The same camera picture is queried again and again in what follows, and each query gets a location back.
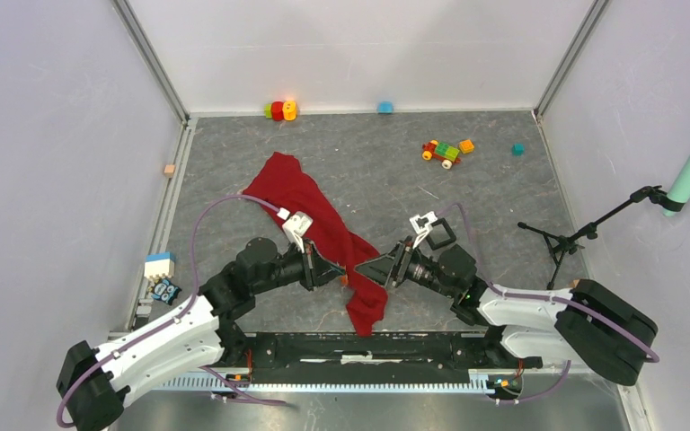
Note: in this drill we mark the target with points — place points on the blue owl toy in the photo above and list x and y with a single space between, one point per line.
164 291

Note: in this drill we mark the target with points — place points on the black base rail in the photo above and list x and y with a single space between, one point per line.
385 357

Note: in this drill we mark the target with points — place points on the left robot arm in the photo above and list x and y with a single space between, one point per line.
96 384

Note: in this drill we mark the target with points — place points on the red garment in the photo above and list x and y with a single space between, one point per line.
282 183

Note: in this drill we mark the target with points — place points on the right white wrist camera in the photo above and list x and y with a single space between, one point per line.
422 225

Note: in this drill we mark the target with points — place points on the black mini tripod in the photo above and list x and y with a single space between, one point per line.
559 246

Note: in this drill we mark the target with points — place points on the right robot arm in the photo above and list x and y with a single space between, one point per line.
586 323

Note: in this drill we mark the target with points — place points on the blue white block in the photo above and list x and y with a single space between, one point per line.
159 266

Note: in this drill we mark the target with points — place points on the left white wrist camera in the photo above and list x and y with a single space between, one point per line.
295 226

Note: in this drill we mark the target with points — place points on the blue dome block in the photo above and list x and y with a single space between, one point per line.
385 108

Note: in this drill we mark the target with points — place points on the small wooden cube on rail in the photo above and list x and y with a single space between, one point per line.
169 170

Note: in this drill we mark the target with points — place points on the colourful toy brick car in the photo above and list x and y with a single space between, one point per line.
447 154

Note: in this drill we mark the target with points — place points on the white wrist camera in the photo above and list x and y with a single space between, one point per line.
422 225
295 226

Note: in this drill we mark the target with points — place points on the black square display box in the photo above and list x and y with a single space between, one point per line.
440 235

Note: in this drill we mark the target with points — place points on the orange toy brick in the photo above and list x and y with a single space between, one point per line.
466 146

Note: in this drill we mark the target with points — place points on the teal cube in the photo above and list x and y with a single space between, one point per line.
518 149

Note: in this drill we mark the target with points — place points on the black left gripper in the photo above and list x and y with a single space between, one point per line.
315 266

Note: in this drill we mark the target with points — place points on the green red orange toy stack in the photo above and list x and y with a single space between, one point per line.
281 110

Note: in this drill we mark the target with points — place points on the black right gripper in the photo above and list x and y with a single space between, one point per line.
393 265

